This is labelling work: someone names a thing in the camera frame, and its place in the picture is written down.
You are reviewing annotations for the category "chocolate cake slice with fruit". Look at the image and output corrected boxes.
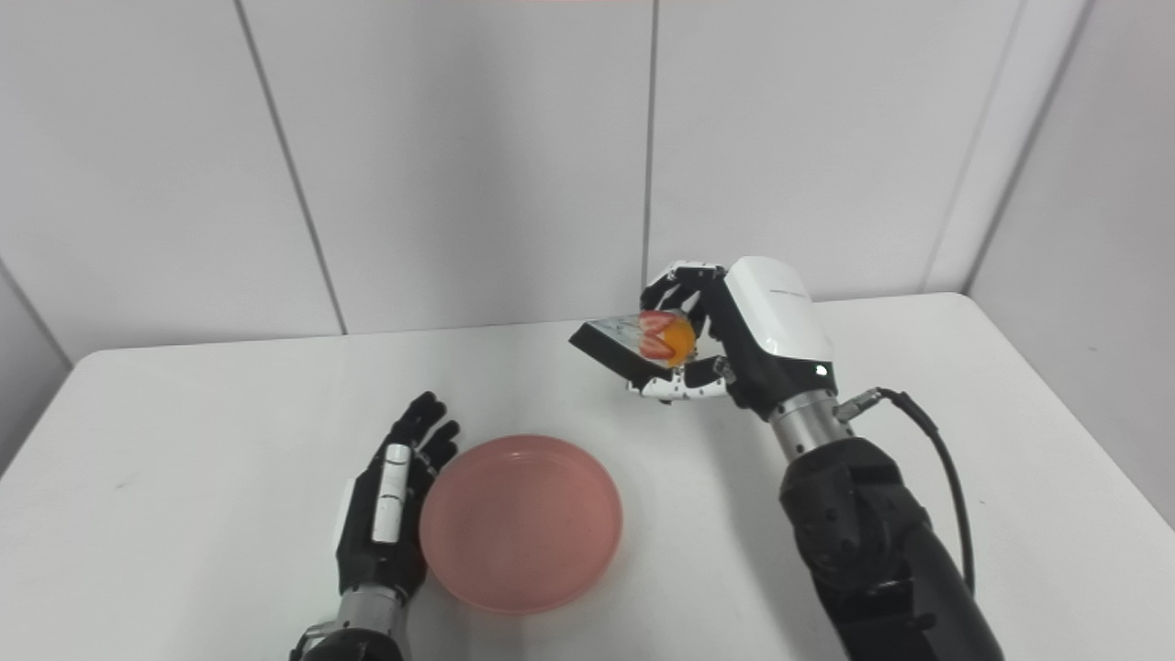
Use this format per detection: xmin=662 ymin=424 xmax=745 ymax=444
xmin=568 ymin=310 xmax=699 ymax=387

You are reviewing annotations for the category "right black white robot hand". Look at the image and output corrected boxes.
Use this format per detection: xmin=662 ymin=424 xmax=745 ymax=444
xmin=628 ymin=256 xmax=836 ymax=422

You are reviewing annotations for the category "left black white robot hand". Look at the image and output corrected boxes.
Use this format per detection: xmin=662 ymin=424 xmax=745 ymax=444
xmin=334 ymin=391 xmax=461 ymax=607

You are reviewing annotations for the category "pink round plate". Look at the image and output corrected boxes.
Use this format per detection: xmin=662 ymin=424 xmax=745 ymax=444
xmin=420 ymin=435 xmax=624 ymax=615

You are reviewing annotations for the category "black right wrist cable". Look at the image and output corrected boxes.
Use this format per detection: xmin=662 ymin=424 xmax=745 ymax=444
xmin=834 ymin=387 xmax=976 ymax=596

